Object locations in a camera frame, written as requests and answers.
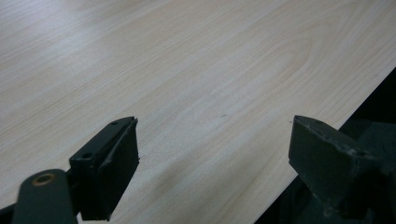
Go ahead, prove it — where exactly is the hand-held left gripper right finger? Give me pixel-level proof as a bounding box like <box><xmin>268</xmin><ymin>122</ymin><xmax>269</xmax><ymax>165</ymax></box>
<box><xmin>288</xmin><ymin>114</ymin><xmax>390</xmax><ymax>219</ymax></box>

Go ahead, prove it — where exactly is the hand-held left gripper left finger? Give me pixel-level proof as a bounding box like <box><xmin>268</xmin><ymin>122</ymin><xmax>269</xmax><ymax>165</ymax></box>
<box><xmin>68</xmin><ymin>116</ymin><xmax>140</xmax><ymax>222</ymax></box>

